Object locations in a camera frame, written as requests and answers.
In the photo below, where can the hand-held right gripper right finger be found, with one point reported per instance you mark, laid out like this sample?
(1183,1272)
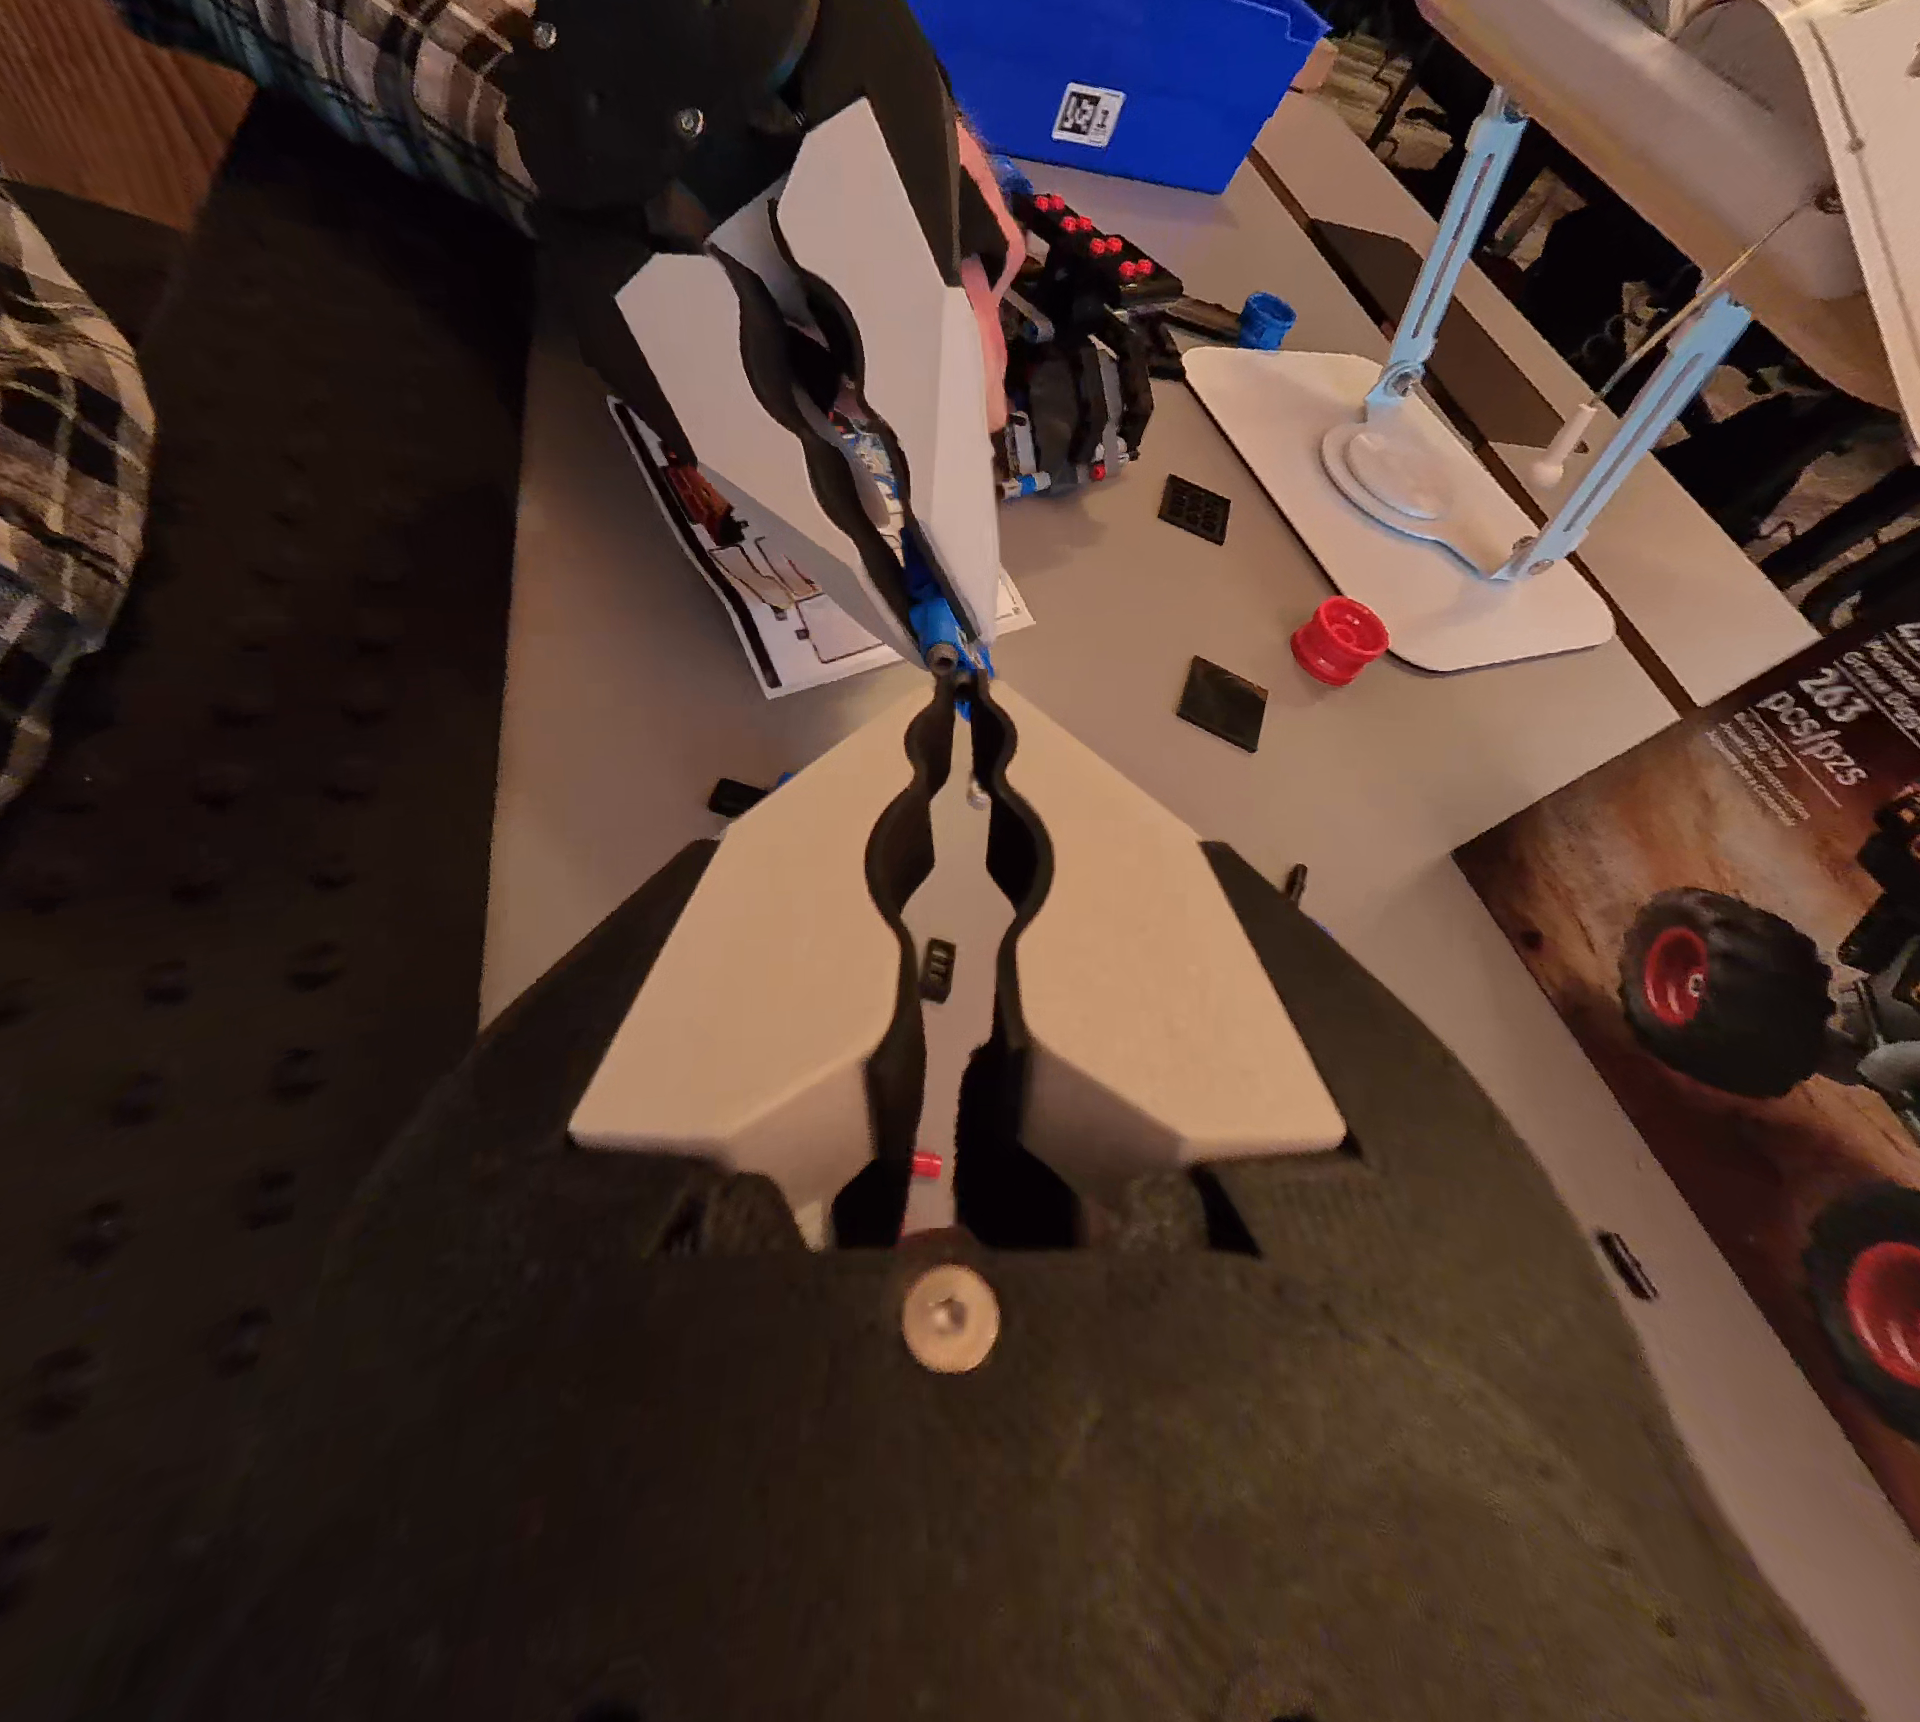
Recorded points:
(1169,1001)

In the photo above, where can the white book stand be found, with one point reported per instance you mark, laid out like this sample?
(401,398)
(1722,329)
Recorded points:
(1289,415)

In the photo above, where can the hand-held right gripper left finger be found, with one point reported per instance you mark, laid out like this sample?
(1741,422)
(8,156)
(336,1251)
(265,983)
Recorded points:
(733,1001)

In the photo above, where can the small black connector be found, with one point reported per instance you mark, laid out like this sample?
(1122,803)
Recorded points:
(733,793)

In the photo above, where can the black square tile grid underside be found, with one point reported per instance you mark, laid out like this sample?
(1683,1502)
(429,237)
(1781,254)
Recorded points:
(1197,509)

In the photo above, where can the toy truck chassis model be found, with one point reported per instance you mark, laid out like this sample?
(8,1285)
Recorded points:
(1077,398)

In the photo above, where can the grey desk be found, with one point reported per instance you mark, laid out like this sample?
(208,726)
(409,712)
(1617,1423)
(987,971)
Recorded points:
(1400,793)

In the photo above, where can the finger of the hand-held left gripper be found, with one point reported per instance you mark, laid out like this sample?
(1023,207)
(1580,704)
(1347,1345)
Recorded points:
(911,329)
(704,389)

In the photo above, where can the toy truck set box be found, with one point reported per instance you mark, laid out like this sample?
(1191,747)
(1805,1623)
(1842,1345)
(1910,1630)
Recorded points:
(1650,928)

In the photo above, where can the black short beam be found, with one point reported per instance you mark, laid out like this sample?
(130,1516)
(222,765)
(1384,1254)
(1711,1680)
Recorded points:
(1197,315)

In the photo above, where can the blue wheel hub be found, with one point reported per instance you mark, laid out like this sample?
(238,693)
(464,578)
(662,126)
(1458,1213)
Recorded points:
(1270,324)

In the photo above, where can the smooth black square tile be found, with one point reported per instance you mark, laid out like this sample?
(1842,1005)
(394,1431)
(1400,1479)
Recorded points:
(1230,703)

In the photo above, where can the red wheel hub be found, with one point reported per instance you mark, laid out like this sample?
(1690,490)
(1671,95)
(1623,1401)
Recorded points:
(1337,646)

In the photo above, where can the sticker sheet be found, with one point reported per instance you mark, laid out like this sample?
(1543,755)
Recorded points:
(781,616)

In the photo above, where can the short black block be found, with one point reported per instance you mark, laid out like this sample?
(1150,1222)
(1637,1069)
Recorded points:
(940,971)

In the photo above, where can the blue holed beam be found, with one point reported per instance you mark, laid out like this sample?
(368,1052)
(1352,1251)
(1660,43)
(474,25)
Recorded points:
(934,622)

